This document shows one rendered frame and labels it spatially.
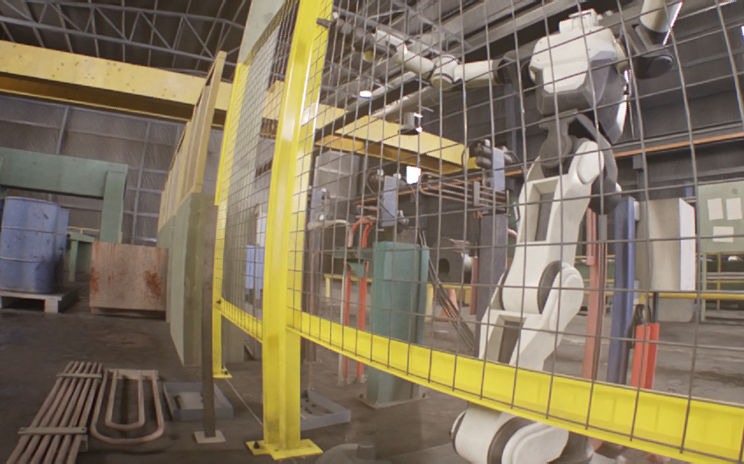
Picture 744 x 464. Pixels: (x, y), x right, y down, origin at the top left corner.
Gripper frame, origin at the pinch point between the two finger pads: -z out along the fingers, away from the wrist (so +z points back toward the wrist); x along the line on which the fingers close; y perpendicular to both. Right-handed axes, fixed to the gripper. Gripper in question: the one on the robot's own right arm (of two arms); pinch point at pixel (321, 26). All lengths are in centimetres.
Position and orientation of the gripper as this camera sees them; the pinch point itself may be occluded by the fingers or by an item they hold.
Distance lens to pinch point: 139.0
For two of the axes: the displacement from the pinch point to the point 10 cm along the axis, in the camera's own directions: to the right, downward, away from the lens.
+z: 8.2, 1.0, 5.7
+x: 5.8, -0.6, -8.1
